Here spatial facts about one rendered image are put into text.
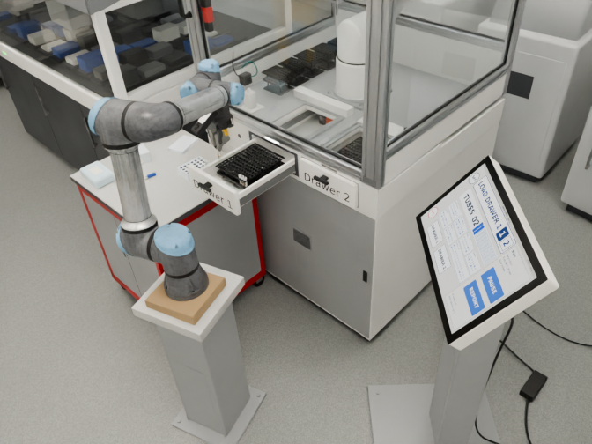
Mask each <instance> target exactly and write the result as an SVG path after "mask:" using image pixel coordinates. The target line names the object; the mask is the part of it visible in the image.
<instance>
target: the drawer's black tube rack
mask: <svg viewBox="0 0 592 444"><path fill-rule="evenodd" d="M251 146H253V147H251ZM248 148H249V149H248ZM261 148H262V149H261ZM264 149H265V150H264ZM245 150H246V151H245ZM239 153H240V154H239ZM274 154H276V155H274ZM234 156H236V157H234ZM281 158H282V159H284V158H285V157H283V156H281V155H279V154H277V153H275V152H273V151H271V150H269V149H267V148H265V147H263V146H261V145H259V144H257V143H254V144H252V145H250V146H249V147H247V148H246V149H244V150H242V151H240V152H238V153H236V154H234V155H233V156H232V157H230V158H228V159H226V160H224V161H222V162H221V163H219V164H220V165H222V166H224V167H226V168H228V169H230V170H232V171H233V172H235V173H237V174H241V175H244V177H247V179H248V181H247V185H248V186H250V185H251V184H253V183H254V182H256V181H258V180H260V179H261V178H263V177H264V176H265V175H267V174H269V173H271V172H272V171H274V170H275V169H277V168H279V167H281V166H282V165H283V164H285V163H284V162H282V161H281V160H282V159H281ZM229 159H230V160H229ZM217 174H219V175H221V176H222V177H223V178H226V179H227V180H229V181H231V182H233V183H234V185H238V186H240V187H242V188H243V189H245V188H247V187H245V185H244V186H243V185H242V184H240V180H238V179H236V178H235V177H233V176H231V175H230V174H228V173H226V172H224V171H222V170H221V169H219V170H218V171H217Z"/></svg>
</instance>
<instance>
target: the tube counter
mask: <svg viewBox="0 0 592 444"><path fill-rule="evenodd" d="M468 222H469V225H470V229H471V231H472V234H473V236H474V239H475V242H476V244H477V248H478V251H479V253H480V255H481V258H482V261H483V263H484V266H486V265H487V264H488V263H490V262H491V261H493V260H494V259H496V258H497V254H496V252H495V249H494V247H493V244H492V241H491V238H490V236H489V233H488V232H487V229H486V227H485V223H484V221H483V219H482V216H481V214H480V212H479V213H478V214H477V215H476V216H474V217H473V218H472V219H470V220H469V221H468Z"/></svg>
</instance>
